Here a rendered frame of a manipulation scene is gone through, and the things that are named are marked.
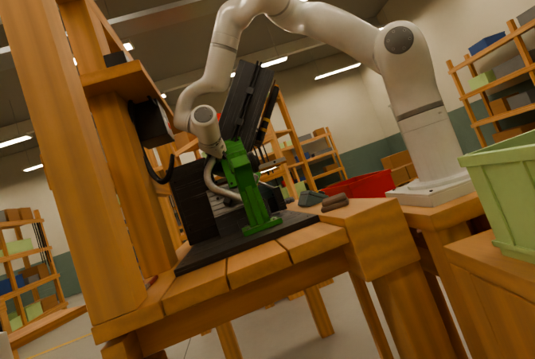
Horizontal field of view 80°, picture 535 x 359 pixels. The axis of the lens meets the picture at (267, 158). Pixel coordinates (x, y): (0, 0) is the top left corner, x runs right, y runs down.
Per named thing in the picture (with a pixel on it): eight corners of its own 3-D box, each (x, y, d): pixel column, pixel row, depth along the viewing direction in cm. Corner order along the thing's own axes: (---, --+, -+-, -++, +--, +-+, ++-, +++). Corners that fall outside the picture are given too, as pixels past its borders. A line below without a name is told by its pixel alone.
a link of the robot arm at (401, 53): (440, 107, 89) (410, 29, 91) (453, 99, 72) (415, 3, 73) (396, 122, 93) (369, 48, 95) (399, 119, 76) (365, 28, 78)
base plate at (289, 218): (271, 210, 198) (269, 207, 198) (320, 221, 90) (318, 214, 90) (205, 234, 192) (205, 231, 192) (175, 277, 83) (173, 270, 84)
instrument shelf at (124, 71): (183, 131, 188) (181, 125, 189) (142, 70, 100) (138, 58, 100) (141, 145, 184) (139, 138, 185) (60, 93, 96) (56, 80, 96)
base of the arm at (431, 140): (462, 167, 93) (439, 108, 94) (503, 166, 74) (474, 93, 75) (399, 188, 95) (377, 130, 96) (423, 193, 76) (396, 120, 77)
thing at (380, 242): (292, 220, 219) (285, 200, 220) (423, 259, 71) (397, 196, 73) (273, 228, 217) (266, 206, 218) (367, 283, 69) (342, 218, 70)
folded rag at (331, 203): (349, 204, 87) (345, 194, 87) (322, 213, 88) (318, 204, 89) (349, 200, 96) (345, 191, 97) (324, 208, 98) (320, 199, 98)
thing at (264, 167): (281, 165, 163) (279, 160, 163) (287, 162, 147) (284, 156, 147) (208, 192, 157) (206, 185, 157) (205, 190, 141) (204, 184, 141)
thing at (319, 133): (353, 191, 990) (328, 125, 1010) (258, 227, 947) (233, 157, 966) (347, 192, 1044) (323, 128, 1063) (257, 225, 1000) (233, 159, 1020)
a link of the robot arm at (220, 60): (185, 36, 101) (166, 128, 106) (233, 47, 100) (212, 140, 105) (195, 42, 110) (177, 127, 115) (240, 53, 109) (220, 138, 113)
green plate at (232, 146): (256, 184, 138) (240, 143, 145) (256, 179, 131) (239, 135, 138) (230, 193, 136) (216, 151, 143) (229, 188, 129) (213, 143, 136)
